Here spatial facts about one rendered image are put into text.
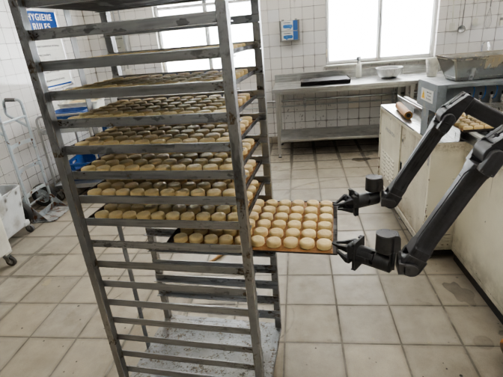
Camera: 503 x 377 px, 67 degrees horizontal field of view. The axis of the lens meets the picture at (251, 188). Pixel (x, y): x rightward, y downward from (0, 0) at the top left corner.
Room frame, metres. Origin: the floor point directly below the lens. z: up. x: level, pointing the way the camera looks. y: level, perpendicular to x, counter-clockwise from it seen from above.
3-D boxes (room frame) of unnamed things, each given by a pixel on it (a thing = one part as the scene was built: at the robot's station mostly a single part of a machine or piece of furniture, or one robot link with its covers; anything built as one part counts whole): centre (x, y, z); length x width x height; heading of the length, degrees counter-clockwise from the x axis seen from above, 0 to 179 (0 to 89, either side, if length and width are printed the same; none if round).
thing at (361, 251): (1.02, -0.34, 0.86); 0.07 x 0.07 x 0.10; 46
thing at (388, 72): (4.87, -1.85, 0.94); 0.33 x 0.33 x 0.12
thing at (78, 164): (4.26, 1.85, 0.29); 0.56 x 0.38 x 0.20; 0
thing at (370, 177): (1.42, -0.53, 0.90); 0.12 x 0.09 x 0.12; 75
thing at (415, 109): (2.79, -1.33, 0.88); 1.28 x 0.01 x 0.07; 174
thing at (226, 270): (1.19, 0.32, 0.78); 0.64 x 0.03 x 0.03; 76
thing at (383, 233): (0.96, -0.42, 0.90); 0.12 x 0.09 x 0.12; 77
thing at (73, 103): (4.44, 1.84, 0.90); 0.44 x 0.36 x 0.20; 90
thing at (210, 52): (1.19, 0.32, 1.50); 0.64 x 0.03 x 0.03; 76
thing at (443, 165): (2.77, -1.53, 0.42); 1.28 x 0.72 x 0.84; 174
